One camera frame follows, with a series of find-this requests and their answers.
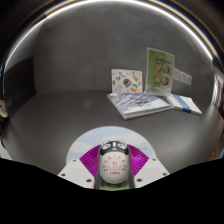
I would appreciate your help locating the white wall socket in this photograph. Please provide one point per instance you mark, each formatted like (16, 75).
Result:
(177, 75)
(189, 80)
(184, 77)

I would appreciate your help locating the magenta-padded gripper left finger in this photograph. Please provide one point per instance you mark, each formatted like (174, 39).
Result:
(85, 166)

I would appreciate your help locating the white panda computer mouse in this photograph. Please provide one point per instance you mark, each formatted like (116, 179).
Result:
(114, 165)

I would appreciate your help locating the white book with blue band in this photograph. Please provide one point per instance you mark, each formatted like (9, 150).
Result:
(185, 104)

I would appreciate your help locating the grey book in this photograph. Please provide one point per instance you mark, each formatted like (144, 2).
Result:
(138, 104)

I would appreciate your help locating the white card with colourful stickers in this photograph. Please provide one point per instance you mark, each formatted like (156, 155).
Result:
(126, 81)

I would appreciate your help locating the green menu sign stand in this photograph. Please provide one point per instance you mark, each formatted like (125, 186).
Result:
(160, 71)

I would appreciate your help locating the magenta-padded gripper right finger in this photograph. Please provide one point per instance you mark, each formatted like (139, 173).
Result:
(143, 168)

